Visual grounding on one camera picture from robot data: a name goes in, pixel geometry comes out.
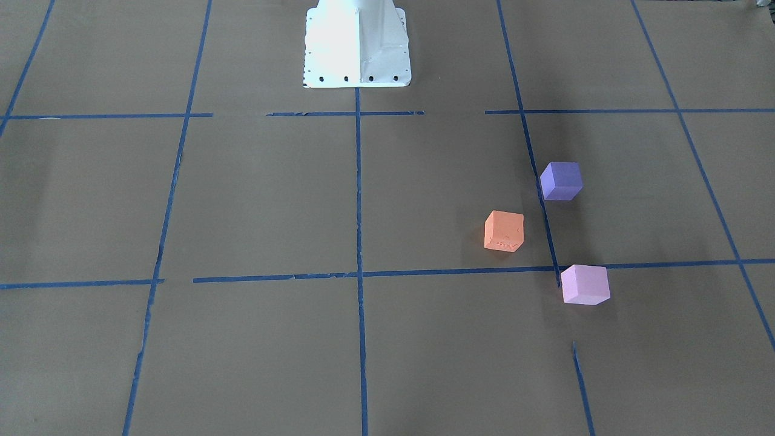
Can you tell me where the orange foam cube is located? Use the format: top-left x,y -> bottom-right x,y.
483,210 -> 525,252

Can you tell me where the purple foam cube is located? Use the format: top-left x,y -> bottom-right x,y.
539,161 -> 584,201

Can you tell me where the pink foam cube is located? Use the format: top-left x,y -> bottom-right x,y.
560,265 -> 612,305

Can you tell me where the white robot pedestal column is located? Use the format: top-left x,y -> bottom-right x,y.
303,1 -> 412,88

